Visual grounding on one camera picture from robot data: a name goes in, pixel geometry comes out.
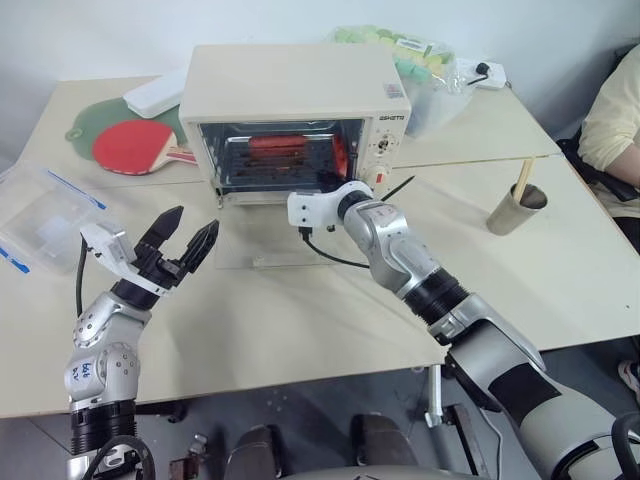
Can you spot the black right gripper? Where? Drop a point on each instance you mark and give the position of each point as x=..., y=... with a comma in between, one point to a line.
x=329, y=181

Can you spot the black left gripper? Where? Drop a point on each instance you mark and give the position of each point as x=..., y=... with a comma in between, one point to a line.
x=159, y=267

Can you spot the dark metal baking tray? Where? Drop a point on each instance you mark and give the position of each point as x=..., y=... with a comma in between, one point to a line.
x=280, y=167

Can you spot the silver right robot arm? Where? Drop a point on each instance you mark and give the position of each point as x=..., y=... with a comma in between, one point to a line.
x=450, y=310

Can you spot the long red sausage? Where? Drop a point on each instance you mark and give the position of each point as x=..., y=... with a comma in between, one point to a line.
x=277, y=145

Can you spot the cream oven knob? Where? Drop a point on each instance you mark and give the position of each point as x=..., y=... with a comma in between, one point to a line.
x=386, y=143

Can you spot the glass toaster oven door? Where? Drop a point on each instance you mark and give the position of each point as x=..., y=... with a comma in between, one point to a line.
x=280, y=235

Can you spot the cream toaster oven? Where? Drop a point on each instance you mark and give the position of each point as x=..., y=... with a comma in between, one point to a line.
x=280, y=85

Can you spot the red table tennis paddle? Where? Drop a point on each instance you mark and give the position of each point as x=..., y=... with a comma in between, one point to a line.
x=132, y=147

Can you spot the clear plastic bag blue strips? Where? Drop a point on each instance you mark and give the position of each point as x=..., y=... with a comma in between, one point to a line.
x=45, y=215

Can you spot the plastic bag of green items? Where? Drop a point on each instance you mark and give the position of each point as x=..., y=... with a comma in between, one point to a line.
x=425, y=75

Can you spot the long white plastic case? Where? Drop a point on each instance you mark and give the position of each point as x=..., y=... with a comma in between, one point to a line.
x=152, y=96

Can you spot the green cutting board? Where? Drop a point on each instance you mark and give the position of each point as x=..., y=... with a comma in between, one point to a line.
x=95, y=117

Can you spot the metal cup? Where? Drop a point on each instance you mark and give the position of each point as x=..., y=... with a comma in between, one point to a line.
x=515, y=212

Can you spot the black power plug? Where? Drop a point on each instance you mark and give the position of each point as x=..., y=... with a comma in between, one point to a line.
x=481, y=69

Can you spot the white power strip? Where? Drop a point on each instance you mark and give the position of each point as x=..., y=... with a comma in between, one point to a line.
x=492, y=75

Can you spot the wooden chopsticks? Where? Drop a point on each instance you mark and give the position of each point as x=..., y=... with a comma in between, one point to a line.
x=525, y=175

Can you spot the dark rounded shape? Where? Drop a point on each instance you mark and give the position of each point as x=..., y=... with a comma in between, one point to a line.
x=255, y=452
x=382, y=442

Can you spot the metal table leg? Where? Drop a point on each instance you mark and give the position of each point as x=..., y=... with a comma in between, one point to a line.
x=434, y=400

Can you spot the black chair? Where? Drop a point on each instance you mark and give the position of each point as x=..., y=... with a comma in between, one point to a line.
x=595, y=172

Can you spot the person in yellow shirt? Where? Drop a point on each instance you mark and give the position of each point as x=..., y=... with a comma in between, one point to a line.
x=612, y=130

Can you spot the white sneaker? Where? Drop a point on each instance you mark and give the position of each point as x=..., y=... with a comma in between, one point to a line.
x=631, y=380

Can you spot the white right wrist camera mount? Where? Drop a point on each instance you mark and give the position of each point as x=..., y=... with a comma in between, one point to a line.
x=312, y=207

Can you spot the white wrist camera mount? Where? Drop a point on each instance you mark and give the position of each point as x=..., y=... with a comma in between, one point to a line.
x=312, y=207
x=112, y=245

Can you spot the red oven switch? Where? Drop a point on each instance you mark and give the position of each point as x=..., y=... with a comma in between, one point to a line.
x=381, y=178

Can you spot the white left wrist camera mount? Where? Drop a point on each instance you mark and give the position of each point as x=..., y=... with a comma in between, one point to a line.
x=112, y=245

